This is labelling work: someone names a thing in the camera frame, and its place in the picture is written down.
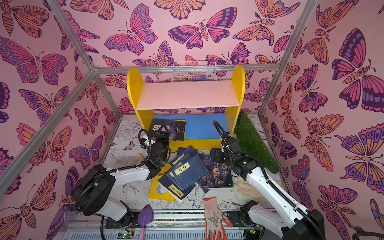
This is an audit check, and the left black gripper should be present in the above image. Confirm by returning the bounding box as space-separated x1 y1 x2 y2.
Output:
153 126 169 167

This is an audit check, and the dark old man cover book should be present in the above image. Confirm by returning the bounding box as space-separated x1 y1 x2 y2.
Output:
198 155 234 193

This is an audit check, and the black wolf cover book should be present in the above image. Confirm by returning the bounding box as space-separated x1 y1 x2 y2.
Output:
149 119 177 141

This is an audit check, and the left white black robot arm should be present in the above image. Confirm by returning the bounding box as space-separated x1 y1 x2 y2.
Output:
71 129 170 227

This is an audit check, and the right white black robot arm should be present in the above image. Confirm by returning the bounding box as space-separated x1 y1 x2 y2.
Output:
213 121 326 240

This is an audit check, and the green artificial grass mat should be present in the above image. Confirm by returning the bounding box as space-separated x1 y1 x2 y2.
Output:
234 110 280 174

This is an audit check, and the navy book yellow label middle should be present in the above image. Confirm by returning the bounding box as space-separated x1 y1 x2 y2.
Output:
170 153 192 168

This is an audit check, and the navy book yellow label back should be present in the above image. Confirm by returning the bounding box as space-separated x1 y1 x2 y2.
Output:
177 146 198 158

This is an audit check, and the navy book yellow label front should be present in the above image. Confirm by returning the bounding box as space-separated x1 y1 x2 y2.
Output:
170 154 209 191

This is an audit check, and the thick navy book yellow spine label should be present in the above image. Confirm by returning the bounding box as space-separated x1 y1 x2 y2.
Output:
158 175 195 203

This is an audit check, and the beige cloth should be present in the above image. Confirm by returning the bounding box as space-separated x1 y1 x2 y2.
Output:
237 177 268 202

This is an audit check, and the yellow book under pile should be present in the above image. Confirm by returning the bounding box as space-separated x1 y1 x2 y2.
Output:
148 164 175 202

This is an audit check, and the yellow pink blue bookshelf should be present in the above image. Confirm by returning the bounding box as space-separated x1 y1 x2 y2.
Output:
127 65 246 151

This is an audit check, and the red white work glove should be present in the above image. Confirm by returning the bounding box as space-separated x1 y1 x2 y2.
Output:
203 197 233 240

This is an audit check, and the purple garden trowel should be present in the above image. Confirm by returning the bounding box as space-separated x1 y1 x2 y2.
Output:
138 204 154 240

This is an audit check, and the purple object in basket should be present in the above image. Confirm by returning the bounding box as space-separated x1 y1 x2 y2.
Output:
193 75 207 82

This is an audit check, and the green circuit board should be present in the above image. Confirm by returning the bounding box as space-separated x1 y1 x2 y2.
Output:
118 232 134 240

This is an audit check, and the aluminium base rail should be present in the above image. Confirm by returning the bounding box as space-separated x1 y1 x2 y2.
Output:
59 209 280 240

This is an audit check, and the white wire basket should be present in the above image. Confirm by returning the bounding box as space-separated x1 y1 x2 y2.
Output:
171 61 218 82

